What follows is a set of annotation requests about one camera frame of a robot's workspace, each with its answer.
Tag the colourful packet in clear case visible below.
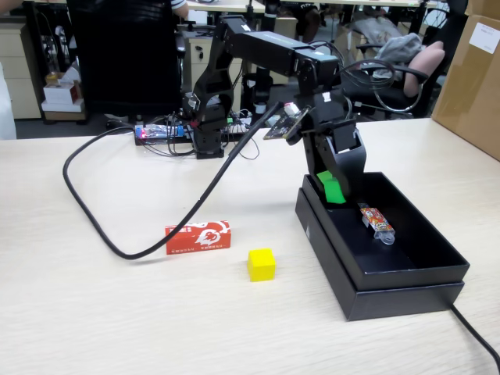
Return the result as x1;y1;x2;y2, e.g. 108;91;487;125
357;202;396;246

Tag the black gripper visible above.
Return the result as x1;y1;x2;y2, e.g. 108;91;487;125
302;91;369;203

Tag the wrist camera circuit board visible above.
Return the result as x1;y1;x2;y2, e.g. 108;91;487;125
262;102;313;144

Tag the person in striped shirt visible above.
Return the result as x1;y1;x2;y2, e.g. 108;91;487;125
168;0;191;20

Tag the seated person in black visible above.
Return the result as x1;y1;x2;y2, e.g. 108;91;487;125
295;0;326;45

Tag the orange printed carton box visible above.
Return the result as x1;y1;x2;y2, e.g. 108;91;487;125
163;220;232;256

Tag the white carton with brown print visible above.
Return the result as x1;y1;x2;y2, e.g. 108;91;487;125
42;80;84;105

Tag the flat white box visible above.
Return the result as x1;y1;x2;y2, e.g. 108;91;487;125
41;99;87;115

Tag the yellow cube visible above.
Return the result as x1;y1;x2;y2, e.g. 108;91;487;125
246;248;277;283

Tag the controller board with red light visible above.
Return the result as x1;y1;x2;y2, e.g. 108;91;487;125
134;123;196;147

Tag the black power cable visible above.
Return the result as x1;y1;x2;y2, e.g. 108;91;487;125
448;303;500;364

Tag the thick black camera cable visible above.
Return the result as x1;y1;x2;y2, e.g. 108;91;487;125
62;101;284;261

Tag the grey cloth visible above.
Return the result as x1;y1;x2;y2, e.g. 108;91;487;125
373;33;426;82

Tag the black box tray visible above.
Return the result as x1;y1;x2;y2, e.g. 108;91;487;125
302;170;470;292

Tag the person in white shirt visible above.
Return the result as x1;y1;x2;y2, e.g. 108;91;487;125
0;58;17;141

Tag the black box lid base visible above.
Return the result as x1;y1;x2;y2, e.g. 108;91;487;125
295;187;466;322

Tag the pink cushion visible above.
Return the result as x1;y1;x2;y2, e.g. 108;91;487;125
403;41;447;98

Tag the large black monitor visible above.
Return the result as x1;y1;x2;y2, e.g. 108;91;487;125
66;0;184;117

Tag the beige drawer cabinet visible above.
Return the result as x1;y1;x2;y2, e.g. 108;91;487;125
0;22;42;120

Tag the black office chair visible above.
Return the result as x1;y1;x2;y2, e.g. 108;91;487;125
343;41;430;119

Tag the small brown cardboard box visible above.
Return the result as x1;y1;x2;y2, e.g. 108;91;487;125
466;0;500;20

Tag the green cube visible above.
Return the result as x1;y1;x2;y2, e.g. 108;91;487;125
323;177;348;205

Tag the white paper label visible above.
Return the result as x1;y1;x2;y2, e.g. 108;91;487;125
468;22;500;55

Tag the large brown cardboard box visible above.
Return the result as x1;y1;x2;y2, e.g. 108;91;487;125
431;13;500;162

